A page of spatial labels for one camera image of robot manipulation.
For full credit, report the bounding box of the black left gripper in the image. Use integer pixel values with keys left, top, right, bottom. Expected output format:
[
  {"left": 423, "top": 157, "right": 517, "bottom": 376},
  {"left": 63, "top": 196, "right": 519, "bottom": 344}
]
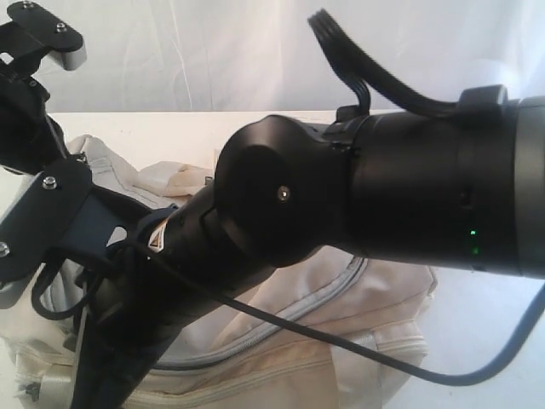
[{"left": 1, "top": 76, "right": 68, "bottom": 175}]

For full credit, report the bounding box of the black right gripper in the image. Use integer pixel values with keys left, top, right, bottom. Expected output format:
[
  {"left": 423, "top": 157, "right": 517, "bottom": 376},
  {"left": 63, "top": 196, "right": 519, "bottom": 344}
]
[{"left": 72, "top": 239, "right": 235, "bottom": 408}]

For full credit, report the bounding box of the beige fabric duffel bag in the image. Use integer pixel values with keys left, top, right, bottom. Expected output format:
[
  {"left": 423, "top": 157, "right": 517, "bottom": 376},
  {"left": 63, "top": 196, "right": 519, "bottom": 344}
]
[{"left": 0, "top": 134, "right": 439, "bottom": 409}]

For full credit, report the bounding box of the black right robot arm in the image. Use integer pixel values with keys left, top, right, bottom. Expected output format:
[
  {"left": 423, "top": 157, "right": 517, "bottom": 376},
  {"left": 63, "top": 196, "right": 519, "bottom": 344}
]
[{"left": 72, "top": 86, "right": 544, "bottom": 408}]

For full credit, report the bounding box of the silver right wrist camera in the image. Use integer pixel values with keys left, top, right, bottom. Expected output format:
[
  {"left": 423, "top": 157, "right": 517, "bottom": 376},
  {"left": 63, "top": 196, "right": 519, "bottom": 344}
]
[{"left": 1, "top": 159, "right": 92, "bottom": 309}]

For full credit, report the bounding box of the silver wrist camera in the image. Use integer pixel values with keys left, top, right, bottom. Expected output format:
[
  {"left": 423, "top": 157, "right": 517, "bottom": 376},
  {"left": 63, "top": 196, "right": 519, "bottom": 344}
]
[
  {"left": 1, "top": 159, "right": 92, "bottom": 309},
  {"left": 1, "top": 1, "right": 87, "bottom": 75}
]

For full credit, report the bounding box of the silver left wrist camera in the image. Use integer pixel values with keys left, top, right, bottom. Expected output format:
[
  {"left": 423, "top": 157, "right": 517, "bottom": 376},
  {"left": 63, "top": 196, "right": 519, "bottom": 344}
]
[{"left": 1, "top": 1, "right": 87, "bottom": 75}]

